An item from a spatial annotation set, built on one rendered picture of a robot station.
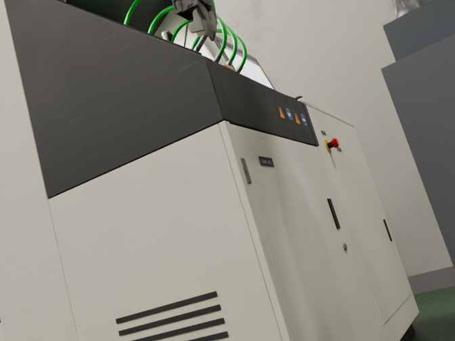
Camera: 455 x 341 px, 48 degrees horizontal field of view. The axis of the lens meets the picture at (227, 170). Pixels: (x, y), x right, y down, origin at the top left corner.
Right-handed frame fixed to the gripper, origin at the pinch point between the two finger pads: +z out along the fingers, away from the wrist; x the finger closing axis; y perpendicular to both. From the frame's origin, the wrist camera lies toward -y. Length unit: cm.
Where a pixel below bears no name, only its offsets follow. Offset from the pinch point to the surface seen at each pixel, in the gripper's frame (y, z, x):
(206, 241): 11, 51, 13
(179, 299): 22, 62, 13
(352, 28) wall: 4, -80, -244
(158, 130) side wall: 15.5, 22.1, 13.2
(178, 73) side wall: 5.9, 11.2, 13.0
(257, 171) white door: -2.1, 38.5, 3.2
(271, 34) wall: 63, -107, -250
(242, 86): -1.9, 14.8, -3.6
